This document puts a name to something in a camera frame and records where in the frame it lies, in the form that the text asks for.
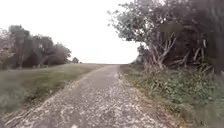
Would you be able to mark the small distant trees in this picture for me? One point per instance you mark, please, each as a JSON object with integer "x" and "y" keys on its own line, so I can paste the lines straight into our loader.
{"x": 75, "y": 60}

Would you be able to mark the grey gravel path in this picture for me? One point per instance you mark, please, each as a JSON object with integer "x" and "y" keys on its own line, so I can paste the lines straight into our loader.
{"x": 96, "y": 100}

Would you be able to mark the dense trees and bushes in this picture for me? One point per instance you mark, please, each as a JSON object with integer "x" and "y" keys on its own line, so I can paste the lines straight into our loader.
{"x": 173, "y": 30}

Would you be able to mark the overgrown grass verge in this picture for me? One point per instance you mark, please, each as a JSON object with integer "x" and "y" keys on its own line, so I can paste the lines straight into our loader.
{"x": 180, "y": 90}

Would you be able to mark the row of trees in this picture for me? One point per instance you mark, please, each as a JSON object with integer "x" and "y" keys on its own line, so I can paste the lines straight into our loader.
{"x": 30, "y": 50}

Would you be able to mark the grass field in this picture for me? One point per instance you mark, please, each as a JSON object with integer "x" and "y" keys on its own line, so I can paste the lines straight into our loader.
{"x": 30, "y": 81}

